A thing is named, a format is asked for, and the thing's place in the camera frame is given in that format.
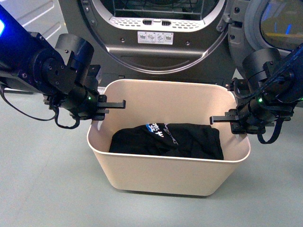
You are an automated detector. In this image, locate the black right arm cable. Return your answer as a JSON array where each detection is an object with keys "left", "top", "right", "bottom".
[{"left": 228, "top": 75, "right": 295, "bottom": 145}]

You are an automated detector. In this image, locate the black printed t-shirt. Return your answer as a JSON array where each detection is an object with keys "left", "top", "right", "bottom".
[{"left": 109, "top": 123, "right": 224, "bottom": 160}]

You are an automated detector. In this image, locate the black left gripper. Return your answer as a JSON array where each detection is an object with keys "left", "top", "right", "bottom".
[{"left": 68, "top": 87, "right": 126, "bottom": 121}]

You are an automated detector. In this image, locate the dark grey dryer machine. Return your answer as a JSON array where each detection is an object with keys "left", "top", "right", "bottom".
[{"left": 60, "top": 0, "right": 236, "bottom": 86}]

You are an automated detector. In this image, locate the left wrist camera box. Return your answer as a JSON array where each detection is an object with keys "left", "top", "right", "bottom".
[{"left": 87, "top": 65, "right": 102, "bottom": 83}]

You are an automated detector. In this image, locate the beige plastic laundry hamper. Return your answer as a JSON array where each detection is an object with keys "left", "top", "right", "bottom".
[{"left": 87, "top": 79, "right": 251, "bottom": 196}]

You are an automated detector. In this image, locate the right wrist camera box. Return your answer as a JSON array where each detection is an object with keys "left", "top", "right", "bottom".
[{"left": 226, "top": 78, "right": 250, "bottom": 99}]

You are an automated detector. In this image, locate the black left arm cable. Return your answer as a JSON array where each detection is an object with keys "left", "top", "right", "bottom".
[{"left": 0, "top": 85, "right": 81, "bottom": 130}]

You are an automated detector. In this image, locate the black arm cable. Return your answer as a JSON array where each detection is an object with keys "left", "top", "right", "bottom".
[
  {"left": 0, "top": 85, "right": 81, "bottom": 130},
  {"left": 228, "top": 75, "right": 295, "bottom": 145}
]

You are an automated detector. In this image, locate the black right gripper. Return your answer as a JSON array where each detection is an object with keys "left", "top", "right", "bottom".
[{"left": 209, "top": 99, "right": 276, "bottom": 134}]

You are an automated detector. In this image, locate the dark grey dryer door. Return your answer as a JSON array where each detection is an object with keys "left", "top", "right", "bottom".
[{"left": 221, "top": 0, "right": 303, "bottom": 76}]

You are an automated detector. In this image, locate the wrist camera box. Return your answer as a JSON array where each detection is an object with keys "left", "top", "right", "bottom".
[
  {"left": 87, "top": 65, "right": 102, "bottom": 83},
  {"left": 226, "top": 78, "right": 250, "bottom": 99}
]

